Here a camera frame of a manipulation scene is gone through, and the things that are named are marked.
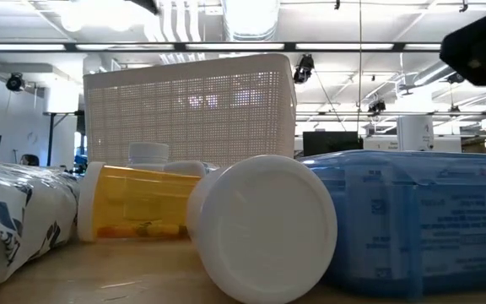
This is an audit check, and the small white capped bottle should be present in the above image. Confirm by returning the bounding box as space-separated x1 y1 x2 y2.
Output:
127 141 170 172

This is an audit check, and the white black printed package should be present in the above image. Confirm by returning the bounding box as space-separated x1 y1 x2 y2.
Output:
0 159 80 292

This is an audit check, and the thick black frame bar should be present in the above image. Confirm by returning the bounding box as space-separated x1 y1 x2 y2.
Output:
0 41 443 53

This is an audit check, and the blue object in background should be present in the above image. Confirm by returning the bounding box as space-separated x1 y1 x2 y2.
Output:
73 154 89 176

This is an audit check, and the white cylinder device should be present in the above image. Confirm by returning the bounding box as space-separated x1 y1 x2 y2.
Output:
397 115 435 152

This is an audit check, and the thin hanging cable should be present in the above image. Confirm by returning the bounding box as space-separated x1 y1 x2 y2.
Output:
357 0 363 132

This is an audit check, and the orange pill bottle white cap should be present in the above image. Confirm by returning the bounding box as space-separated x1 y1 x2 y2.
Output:
77 161 203 243

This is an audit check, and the thin black frame bar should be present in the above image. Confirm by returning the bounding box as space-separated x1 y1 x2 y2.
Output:
295 110 486 117

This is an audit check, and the blue plastic wrapped package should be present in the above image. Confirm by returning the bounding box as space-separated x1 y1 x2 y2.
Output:
300 149 486 299

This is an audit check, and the ribbed silver ceiling duct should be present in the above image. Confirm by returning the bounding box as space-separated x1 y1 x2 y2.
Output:
221 0 281 42

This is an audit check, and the black computer monitor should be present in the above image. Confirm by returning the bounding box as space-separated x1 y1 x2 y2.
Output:
302 131 365 158

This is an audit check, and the white counter box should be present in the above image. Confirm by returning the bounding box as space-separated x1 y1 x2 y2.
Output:
363 135 463 153

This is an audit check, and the large white plastic bottle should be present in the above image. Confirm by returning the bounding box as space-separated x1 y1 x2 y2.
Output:
186 154 338 304

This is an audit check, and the white perforated plastic basket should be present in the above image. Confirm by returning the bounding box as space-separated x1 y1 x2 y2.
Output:
83 53 298 168

